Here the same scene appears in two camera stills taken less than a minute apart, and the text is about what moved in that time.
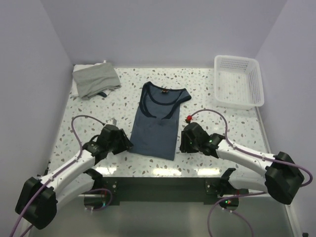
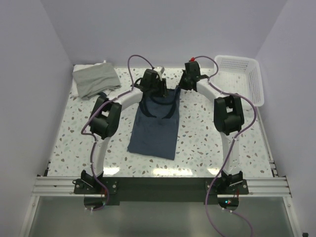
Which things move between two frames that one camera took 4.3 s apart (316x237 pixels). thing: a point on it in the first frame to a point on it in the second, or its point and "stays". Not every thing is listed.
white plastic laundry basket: (237, 82) stays
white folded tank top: (79, 67) stays
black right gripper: (183, 146) to (181, 85)
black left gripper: (125, 143) to (163, 91)
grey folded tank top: (96, 80) stays
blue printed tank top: (155, 130) stays
